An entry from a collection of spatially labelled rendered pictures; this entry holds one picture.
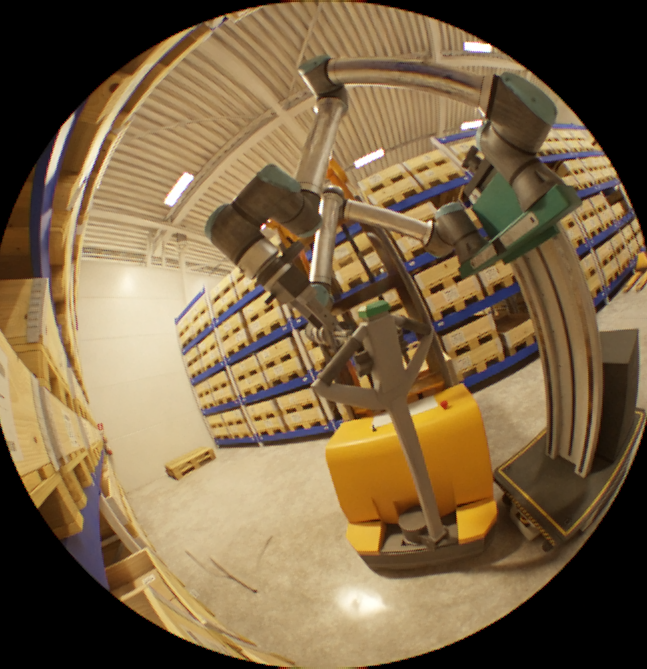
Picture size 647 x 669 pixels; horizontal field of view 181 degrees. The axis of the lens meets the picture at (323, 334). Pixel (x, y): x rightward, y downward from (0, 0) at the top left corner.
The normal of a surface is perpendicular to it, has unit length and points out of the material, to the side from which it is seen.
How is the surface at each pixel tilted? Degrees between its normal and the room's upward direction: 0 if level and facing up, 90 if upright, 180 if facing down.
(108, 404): 90
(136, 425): 90
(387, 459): 74
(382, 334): 106
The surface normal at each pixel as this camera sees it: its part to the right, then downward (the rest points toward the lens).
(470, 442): -0.49, -0.19
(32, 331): 0.84, -0.39
